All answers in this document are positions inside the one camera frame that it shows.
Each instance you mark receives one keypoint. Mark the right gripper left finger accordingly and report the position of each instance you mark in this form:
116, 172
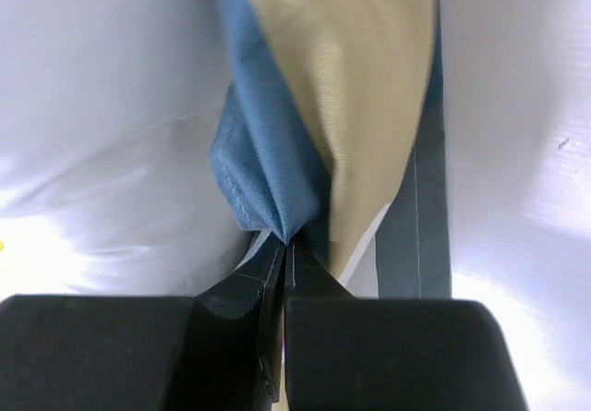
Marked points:
220, 350

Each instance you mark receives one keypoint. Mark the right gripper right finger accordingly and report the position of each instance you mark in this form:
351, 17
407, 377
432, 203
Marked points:
347, 353

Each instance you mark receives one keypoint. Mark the blue beige patchwork pillowcase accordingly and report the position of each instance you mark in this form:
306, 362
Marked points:
332, 140

